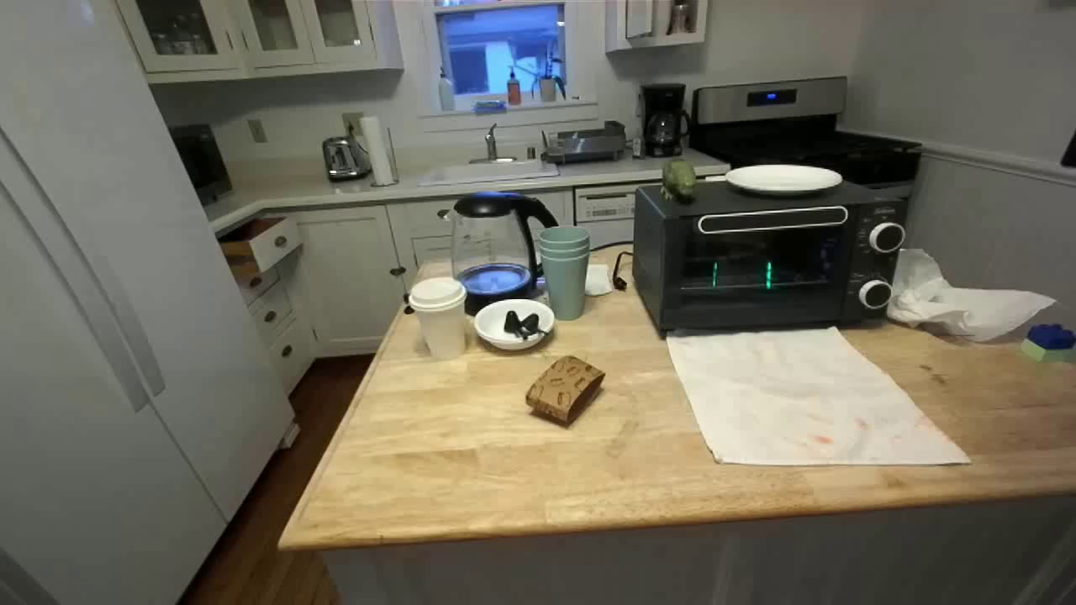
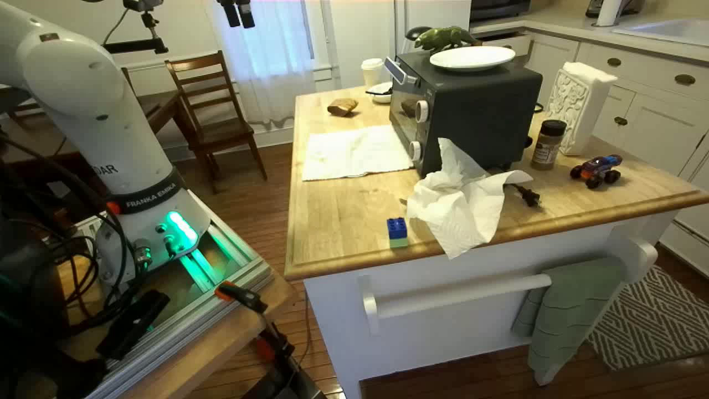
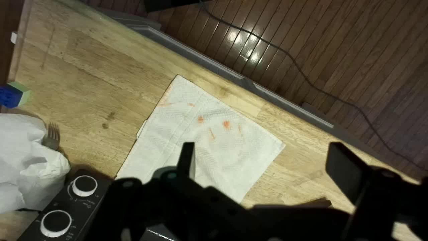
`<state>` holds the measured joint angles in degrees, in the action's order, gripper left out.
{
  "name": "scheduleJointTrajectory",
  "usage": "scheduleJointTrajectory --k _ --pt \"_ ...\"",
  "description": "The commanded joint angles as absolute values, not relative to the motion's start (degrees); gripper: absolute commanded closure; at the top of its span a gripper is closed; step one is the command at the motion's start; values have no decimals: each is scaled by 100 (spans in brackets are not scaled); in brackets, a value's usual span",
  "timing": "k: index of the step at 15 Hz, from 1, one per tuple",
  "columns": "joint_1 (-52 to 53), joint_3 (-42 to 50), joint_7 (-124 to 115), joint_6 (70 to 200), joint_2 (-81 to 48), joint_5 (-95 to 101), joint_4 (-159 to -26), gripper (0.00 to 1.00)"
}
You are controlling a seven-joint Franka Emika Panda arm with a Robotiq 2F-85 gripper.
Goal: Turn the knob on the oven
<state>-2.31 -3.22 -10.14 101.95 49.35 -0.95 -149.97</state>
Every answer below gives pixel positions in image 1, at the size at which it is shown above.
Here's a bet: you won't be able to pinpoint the white refrigerator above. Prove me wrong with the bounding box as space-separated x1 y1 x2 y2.
0 0 294 605

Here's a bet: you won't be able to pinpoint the kitchen sink faucet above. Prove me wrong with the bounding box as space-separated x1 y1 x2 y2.
484 125 501 162

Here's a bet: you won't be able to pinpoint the kitchen window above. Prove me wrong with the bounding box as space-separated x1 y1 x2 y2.
429 0 568 114

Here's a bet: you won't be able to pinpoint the stainless steel stove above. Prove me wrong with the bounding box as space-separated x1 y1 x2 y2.
688 78 922 185

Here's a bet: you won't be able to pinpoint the black dish rack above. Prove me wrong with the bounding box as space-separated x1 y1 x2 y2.
541 120 626 164

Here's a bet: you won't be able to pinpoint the white bowl with dark items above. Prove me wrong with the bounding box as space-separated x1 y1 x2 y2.
473 298 555 354

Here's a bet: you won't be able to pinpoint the glass electric kettle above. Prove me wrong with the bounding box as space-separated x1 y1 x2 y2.
450 190 555 316

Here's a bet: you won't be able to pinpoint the paper towel roll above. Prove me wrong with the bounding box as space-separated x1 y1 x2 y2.
361 114 397 187

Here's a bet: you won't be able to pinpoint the white upper glass cabinet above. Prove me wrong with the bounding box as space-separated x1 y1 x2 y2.
113 0 402 84

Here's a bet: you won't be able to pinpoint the white lidded cup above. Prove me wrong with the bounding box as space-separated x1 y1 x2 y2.
406 274 467 360

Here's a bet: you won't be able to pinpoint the stacked teal cups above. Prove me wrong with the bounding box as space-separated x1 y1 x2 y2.
538 224 589 320

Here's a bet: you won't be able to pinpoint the black toaster oven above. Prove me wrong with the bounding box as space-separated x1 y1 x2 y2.
633 185 908 335

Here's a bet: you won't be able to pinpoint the blue and green sponge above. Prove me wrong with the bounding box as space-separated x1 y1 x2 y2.
1023 322 1076 363

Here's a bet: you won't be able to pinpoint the black coffee maker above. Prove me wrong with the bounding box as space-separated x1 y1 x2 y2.
641 84 685 159

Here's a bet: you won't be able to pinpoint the green avocado on oven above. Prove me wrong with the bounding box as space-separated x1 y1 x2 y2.
661 162 699 200

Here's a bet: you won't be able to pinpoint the white plate on oven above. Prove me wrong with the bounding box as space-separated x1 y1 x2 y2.
719 164 843 196

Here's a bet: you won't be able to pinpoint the open wooden drawer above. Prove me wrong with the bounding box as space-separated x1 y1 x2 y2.
217 217 303 287

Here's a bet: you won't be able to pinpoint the crumpled white paper bag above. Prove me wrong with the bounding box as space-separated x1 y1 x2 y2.
889 247 1052 344

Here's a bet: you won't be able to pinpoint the white oven knob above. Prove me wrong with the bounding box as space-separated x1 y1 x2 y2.
866 223 904 252
857 278 891 309

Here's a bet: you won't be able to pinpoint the silver toaster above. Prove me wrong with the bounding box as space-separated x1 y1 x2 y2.
322 135 371 182

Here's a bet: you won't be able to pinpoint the brown bread slice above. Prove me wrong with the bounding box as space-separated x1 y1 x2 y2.
526 357 604 422

